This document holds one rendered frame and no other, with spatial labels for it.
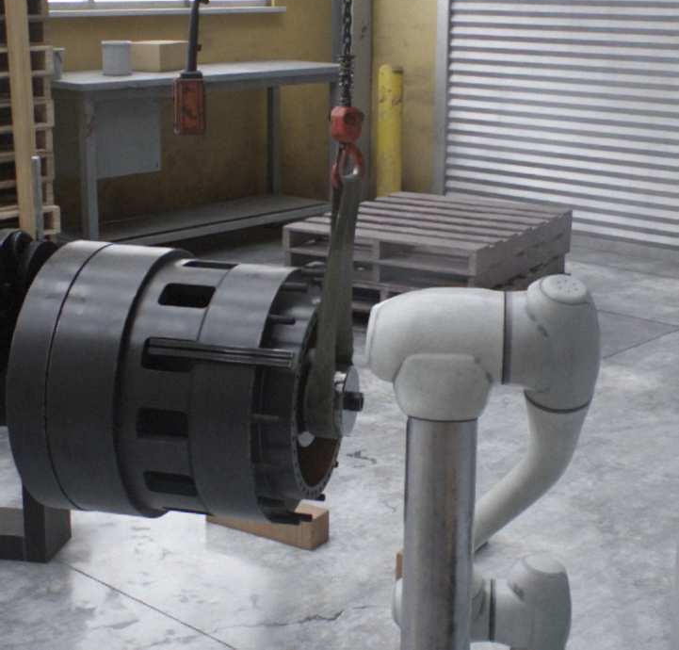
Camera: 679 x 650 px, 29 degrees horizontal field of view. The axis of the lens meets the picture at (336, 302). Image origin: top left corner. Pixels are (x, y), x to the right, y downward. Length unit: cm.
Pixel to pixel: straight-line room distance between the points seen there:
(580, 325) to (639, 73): 637
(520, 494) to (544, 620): 26
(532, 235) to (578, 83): 206
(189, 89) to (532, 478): 98
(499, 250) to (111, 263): 366
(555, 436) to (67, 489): 111
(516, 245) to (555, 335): 452
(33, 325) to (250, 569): 151
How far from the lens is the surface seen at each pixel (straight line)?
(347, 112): 245
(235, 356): 243
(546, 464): 197
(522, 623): 220
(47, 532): 397
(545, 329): 180
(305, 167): 925
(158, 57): 769
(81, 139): 710
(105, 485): 261
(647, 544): 418
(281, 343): 249
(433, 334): 179
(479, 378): 181
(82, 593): 381
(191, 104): 248
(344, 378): 258
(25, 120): 605
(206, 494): 256
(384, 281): 622
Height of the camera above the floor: 168
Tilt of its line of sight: 14 degrees down
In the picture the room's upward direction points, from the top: 1 degrees clockwise
